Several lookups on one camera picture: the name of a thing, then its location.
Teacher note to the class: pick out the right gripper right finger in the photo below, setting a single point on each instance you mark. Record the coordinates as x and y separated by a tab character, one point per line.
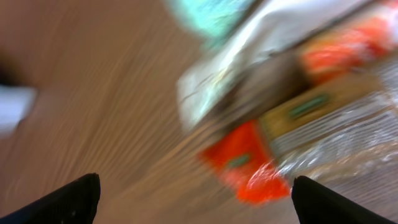
316	204

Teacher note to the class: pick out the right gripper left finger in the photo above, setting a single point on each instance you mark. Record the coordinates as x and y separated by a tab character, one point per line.
74	203

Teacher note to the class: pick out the orange pasta packet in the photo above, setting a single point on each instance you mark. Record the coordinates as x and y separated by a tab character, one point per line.
346	124

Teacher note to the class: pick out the white bamboo print tube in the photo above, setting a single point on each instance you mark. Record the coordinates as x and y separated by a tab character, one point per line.
272	28

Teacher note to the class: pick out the teal wet wipes packet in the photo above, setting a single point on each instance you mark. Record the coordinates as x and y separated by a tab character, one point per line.
213	21

